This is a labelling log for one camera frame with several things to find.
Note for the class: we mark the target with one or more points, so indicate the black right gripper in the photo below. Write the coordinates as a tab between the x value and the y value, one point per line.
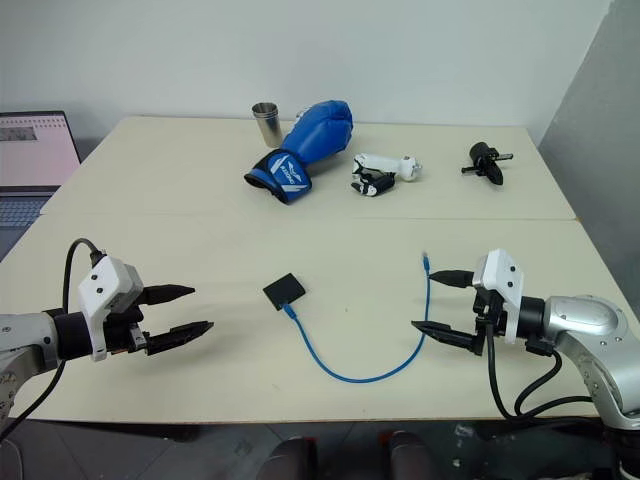
487	315

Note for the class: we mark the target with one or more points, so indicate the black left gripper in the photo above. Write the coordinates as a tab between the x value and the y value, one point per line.
125	327

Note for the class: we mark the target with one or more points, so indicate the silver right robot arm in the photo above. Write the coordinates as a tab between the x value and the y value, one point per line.
590	340

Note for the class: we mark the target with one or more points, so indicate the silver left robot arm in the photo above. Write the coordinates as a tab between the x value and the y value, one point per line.
30	337

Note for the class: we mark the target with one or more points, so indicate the small black box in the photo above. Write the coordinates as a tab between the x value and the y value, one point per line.
285	291

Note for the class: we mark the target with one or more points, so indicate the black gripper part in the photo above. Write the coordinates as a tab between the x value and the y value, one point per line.
487	160

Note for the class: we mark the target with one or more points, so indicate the dark rounded shape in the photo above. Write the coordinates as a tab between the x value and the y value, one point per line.
412	456
292	459

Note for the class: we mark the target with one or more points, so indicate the open laptop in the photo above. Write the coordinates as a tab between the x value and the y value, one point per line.
30	165

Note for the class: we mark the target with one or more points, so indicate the stacked steel cups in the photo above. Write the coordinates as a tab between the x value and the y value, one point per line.
266	123

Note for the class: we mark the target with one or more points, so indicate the blue boxing glove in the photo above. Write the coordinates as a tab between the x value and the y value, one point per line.
307	145

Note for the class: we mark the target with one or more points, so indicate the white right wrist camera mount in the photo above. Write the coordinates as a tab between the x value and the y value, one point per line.
502	292

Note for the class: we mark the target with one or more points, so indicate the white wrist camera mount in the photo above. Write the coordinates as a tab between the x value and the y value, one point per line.
502	292
105	292

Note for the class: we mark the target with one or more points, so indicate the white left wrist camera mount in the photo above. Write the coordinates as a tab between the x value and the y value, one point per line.
105	292

